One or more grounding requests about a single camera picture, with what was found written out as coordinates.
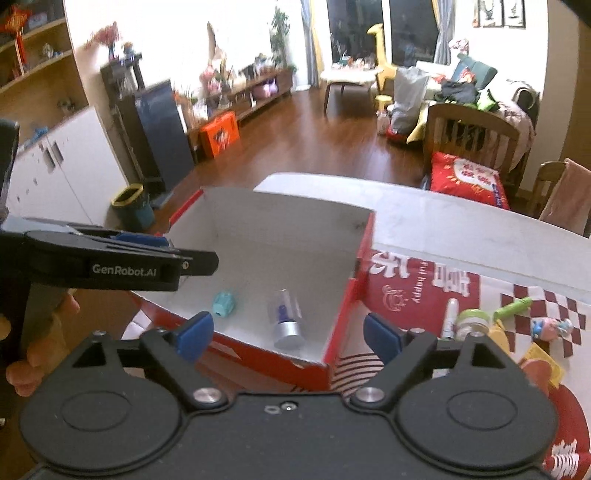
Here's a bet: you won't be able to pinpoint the gold rectangular box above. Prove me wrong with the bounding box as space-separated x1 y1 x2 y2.
518 344 567 389

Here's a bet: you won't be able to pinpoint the orange gift box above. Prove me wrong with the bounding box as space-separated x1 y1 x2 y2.
199 111 241 160

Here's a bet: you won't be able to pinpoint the white cabinet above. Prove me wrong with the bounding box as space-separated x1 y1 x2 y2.
7 105 128 228

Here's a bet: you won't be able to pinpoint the wooden TV cabinet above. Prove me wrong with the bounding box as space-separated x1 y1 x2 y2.
185 68 295 139

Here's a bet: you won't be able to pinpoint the wooden wall shelf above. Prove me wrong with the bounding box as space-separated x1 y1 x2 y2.
0 0 91 149

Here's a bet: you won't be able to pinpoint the white plastic bag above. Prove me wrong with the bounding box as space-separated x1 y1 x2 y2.
390 67 433 136

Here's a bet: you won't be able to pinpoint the white ointment tube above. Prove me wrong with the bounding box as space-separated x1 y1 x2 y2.
440 298 461 342

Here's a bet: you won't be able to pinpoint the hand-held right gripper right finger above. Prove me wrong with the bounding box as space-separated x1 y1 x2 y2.
349 313 509 412

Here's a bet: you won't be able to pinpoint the red knot ornament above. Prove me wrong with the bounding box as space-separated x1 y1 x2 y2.
0 6 34 75

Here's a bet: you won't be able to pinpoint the yellow oval case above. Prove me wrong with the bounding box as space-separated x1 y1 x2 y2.
489 323 514 356

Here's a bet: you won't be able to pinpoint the red cardboard box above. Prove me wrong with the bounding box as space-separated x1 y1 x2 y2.
121 187 376 392

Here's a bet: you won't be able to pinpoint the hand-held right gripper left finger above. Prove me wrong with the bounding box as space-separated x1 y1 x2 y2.
69 311 229 414

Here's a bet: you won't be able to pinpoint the person's left hand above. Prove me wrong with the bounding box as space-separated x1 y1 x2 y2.
6 288 81 398

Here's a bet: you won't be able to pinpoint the dark blue panel appliance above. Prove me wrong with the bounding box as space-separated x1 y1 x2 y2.
134 79 196 192

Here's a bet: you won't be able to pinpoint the pink towel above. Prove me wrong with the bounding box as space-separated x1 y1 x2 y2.
539 158 591 239

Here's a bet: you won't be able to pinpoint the pink pig toy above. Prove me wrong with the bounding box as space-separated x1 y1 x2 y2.
531 318 575 343

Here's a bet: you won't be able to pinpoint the green tube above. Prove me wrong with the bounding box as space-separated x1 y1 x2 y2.
493 298 533 323

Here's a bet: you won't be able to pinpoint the potted green plant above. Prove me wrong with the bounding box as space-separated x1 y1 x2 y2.
270 7 297 71

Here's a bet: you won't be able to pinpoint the teal trash bin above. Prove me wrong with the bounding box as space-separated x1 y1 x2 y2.
111 184 156 228

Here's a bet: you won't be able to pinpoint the pile of clothes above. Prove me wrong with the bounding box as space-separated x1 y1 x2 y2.
434 76 539 139

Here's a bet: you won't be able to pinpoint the yellow giraffe toy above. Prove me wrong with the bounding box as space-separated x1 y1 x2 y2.
367 23 410 100

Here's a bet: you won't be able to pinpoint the framed wall pictures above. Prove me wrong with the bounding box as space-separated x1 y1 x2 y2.
475 0 527 30

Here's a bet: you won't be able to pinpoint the clear bottle silver cap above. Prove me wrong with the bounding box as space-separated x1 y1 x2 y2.
267 288 305 350

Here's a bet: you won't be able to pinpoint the round coffee table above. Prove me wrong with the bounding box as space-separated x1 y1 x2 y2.
320 66 385 114

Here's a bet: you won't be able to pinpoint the red white printed tablecloth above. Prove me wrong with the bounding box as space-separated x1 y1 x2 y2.
122 249 591 480

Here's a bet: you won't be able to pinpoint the small teal bottle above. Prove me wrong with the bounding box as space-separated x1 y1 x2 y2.
212 291 236 319

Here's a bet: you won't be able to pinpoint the wooden slat-back chair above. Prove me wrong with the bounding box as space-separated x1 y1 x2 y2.
422 102 532 195

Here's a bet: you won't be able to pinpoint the black water dispenser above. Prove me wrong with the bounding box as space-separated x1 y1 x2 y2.
100 54 160 185

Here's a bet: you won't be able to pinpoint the green lid clear jar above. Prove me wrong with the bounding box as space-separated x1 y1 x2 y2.
455 308 491 340

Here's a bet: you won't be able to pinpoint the pink flower vase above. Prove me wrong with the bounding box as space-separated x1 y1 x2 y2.
84 23 122 62

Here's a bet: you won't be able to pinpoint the sofa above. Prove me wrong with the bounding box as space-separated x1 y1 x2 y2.
414 52 542 155

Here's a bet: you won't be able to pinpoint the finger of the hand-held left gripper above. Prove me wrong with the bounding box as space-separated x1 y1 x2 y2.
91 241 219 278
8 217 170 250

